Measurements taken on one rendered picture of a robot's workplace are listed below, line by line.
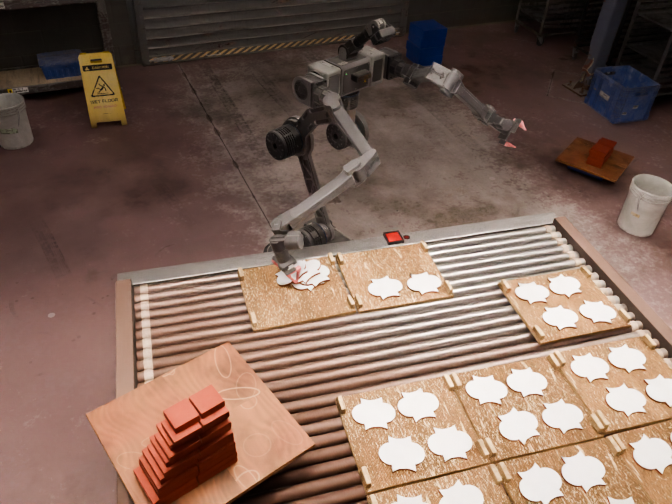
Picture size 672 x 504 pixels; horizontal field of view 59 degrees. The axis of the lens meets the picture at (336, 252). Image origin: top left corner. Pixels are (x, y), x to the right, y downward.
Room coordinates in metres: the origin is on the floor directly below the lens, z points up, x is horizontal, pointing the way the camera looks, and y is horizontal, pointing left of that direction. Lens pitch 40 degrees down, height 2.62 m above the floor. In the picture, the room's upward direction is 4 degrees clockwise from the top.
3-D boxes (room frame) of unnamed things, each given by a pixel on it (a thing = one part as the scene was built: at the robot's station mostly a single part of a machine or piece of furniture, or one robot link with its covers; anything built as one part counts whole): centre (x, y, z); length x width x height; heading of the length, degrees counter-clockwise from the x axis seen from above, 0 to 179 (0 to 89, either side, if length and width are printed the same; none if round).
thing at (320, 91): (2.48, 0.10, 1.45); 0.09 x 0.08 x 0.12; 136
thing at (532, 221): (2.11, -0.10, 0.89); 2.08 x 0.09 x 0.06; 108
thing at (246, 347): (1.66, -0.24, 0.90); 1.95 x 0.05 x 0.05; 108
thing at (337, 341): (1.61, -0.26, 0.90); 1.95 x 0.05 x 0.05; 108
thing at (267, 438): (1.03, 0.38, 1.03); 0.50 x 0.50 x 0.02; 41
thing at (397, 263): (1.90, -0.25, 0.93); 0.41 x 0.35 x 0.02; 108
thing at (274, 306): (1.77, 0.16, 0.93); 0.41 x 0.35 x 0.02; 110
